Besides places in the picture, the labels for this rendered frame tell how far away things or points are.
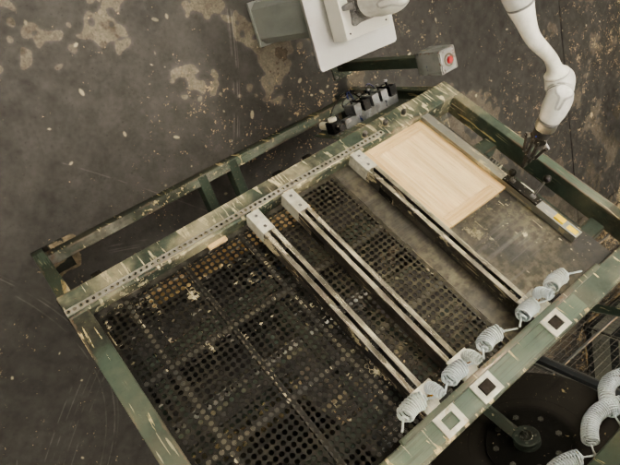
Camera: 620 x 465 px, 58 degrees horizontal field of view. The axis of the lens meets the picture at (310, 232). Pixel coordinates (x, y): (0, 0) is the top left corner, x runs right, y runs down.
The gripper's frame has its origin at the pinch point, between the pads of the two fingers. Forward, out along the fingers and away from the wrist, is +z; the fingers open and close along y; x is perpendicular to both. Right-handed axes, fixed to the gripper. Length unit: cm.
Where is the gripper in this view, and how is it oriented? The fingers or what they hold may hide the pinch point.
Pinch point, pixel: (526, 160)
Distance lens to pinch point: 274.5
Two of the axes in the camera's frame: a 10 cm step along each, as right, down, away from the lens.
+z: -0.5, 5.8, 8.1
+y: -6.3, -6.5, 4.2
